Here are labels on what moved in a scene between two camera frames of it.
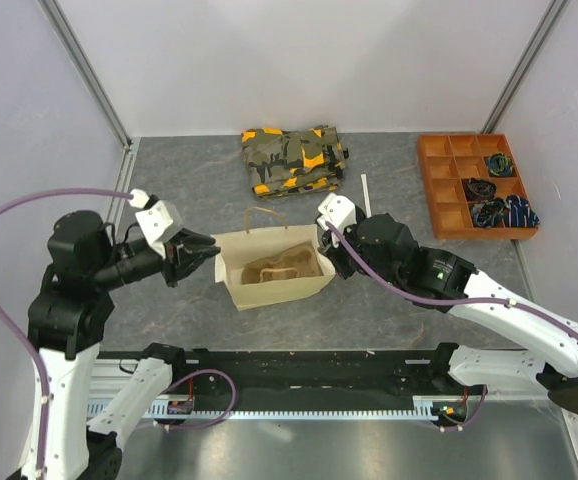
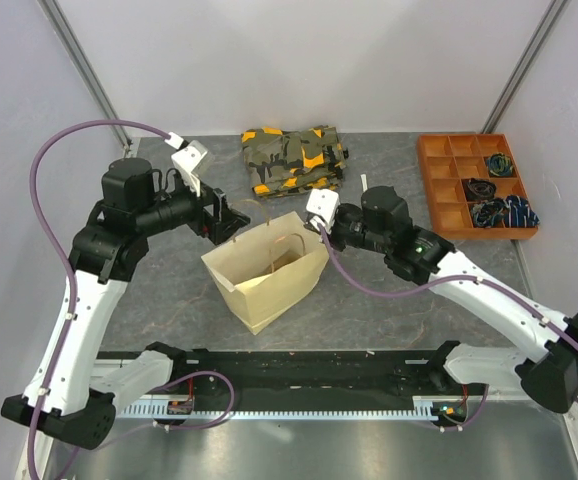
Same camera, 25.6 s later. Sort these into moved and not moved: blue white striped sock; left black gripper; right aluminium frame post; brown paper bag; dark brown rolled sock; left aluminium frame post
Moved: brown paper bag; left black gripper
Not moved: blue white striped sock; left aluminium frame post; dark brown rolled sock; right aluminium frame post
